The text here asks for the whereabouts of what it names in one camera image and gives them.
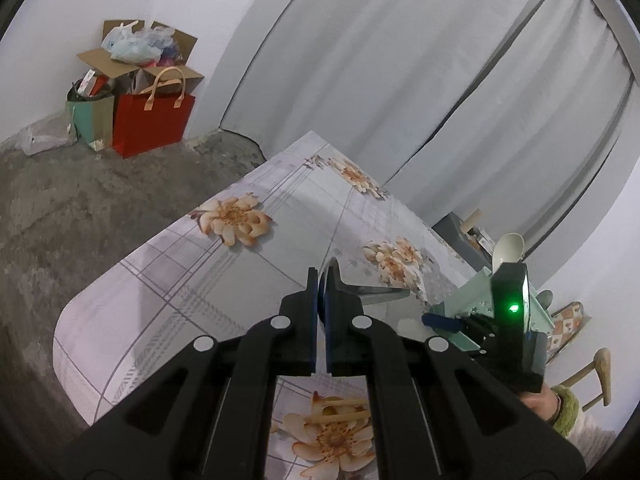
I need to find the wooden chair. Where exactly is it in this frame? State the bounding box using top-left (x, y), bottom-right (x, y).
top-left (552, 347), bottom-right (612, 412)

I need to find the person's right forearm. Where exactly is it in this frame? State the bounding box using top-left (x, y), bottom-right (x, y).
top-left (551, 385), bottom-right (619, 467)

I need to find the person's right hand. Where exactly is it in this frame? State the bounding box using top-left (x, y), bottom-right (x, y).
top-left (520, 390), bottom-right (562, 427)

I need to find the white ceramic spoon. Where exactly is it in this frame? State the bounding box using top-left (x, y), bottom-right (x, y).
top-left (491, 233), bottom-right (526, 274)

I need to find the green gift bag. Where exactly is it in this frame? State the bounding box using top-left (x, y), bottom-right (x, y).
top-left (66, 91), bottom-right (119, 152)

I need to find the grey storage box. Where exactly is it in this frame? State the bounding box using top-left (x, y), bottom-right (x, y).
top-left (432, 211), bottom-right (494, 271)

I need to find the checkered chair cushion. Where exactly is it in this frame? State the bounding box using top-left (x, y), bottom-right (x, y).
top-left (545, 301), bottom-right (586, 362)

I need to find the grey curtain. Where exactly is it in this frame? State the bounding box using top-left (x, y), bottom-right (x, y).
top-left (219, 0), bottom-right (639, 261)

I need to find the floral checked tablecloth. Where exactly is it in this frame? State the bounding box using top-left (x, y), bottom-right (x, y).
top-left (52, 130), bottom-right (493, 480)

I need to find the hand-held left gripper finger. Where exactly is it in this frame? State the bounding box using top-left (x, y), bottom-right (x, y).
top-left (57, 266), bottom-right (321, 480)
top-left (320, 272), bottom-right (587, 480)

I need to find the red gift bag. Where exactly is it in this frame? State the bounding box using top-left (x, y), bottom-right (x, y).
top-left (112, 66), bottom-right (197, 160)

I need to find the cardboard box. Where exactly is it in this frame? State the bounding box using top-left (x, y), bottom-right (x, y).
top-left (76, 20), bottom-right (206, 97)

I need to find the white plastic bag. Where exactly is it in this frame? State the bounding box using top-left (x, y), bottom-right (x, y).
top-left (101, 21), bottom-right (174, 66)

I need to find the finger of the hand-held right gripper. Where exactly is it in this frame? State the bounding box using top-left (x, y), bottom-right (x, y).
top-left (421, 312), bottom-right (468, 336)

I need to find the green star-holed utensil holder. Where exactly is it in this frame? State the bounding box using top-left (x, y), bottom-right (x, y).
top-left (431, 266), bottom-right (554, 354)

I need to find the clear plastic bag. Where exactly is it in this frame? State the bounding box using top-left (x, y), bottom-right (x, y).
top-left (14, 122), bottom-right (77, 156)

